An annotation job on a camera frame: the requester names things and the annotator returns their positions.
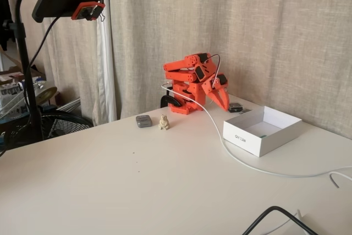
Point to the beige bear figurine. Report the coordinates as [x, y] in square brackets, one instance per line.
[164, 122]

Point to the small black square box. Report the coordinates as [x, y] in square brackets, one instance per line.
[236, 107]

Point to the cardboard box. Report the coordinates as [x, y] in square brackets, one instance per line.
[8, 63]

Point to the black floor fan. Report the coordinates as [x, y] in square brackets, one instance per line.
[63, 125]

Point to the white cardboard box bin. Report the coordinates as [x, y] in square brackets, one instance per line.
[242, 137]

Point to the black gooseneck stand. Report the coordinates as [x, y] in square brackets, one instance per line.
[27, 67]

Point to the orange mounted camera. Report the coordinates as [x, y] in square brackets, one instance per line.
[83, 11]

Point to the grey metal tin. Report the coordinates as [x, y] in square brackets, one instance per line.
[143, 121]

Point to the orange robot arm with base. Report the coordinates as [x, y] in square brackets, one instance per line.
[189, 100]

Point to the black camera stand with phone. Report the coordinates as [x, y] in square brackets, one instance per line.
[71, 61]

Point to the beige linen curtain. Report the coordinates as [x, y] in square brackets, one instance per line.
[247, 26]

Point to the clear plastic packages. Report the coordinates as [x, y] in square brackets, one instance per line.
[11, 94]

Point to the beige round lamp shade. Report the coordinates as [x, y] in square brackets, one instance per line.
[46, 94]

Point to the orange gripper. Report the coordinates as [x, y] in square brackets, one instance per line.
[212, 89]

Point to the white sheer curtain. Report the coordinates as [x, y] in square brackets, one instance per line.
[105, 67]

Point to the black table clamp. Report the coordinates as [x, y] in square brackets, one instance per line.
[171, 100]

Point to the black holder bar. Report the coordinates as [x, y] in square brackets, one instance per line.
[60, 4]

